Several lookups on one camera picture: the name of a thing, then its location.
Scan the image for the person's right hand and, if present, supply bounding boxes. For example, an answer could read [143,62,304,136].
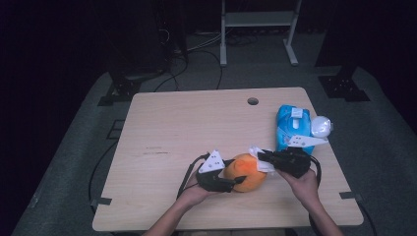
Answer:
[278,169,321,210]

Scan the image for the black stand base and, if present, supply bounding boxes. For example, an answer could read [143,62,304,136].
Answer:
[97,70,165,107]
[316,63,372,102]

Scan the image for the black floor cable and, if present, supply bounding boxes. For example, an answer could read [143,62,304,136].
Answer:
[153,48,224,92]
[88,141,119,210]
[357,200,378,236]

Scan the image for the white floor cables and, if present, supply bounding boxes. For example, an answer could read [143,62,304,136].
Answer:
[188,30,224,53]

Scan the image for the left hand-held gripper cable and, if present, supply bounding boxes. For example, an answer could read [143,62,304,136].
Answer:
[176,151,210,200]

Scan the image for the blue wet wipes pack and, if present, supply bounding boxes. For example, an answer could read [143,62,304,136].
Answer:
[275,104,314,155]

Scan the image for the right hand-held gripper cable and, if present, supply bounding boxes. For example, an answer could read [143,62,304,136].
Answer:
[309,155,323,190]

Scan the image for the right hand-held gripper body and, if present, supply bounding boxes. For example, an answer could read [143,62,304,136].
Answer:
[273,135,329,180]

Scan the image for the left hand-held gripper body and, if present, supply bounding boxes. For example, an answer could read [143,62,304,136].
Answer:
[196,149,235,194]

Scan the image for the black tape strip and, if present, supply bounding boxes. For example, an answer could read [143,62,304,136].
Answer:
[338,191,363,201]
[90,197,113,207]

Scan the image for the round clear plastic lid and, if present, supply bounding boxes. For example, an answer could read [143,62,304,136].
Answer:
[310,115,334,139]

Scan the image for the white wet wipe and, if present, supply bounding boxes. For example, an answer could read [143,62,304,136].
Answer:
[248,146,276,174]

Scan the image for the white metal stand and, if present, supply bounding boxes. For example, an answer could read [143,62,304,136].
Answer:
[219,0,303,68]

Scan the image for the hand-held gripper cable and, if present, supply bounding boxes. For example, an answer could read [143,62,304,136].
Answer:
[176,151,210,200]
[309,155,323,190]

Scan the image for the orange plush toy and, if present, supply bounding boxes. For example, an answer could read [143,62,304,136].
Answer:
[223,152,268,194]

